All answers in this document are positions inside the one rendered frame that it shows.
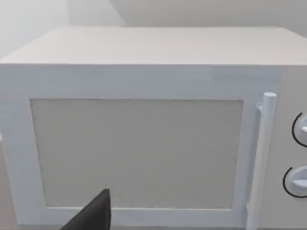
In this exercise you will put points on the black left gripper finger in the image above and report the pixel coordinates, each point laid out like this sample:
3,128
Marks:
96,213

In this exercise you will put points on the pale microwave door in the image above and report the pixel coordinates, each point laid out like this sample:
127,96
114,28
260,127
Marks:
136,153

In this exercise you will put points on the pale microwave oven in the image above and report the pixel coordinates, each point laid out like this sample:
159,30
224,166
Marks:
153,45

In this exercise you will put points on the pale microwave knob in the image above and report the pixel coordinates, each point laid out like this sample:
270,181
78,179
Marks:
298,180
302,129

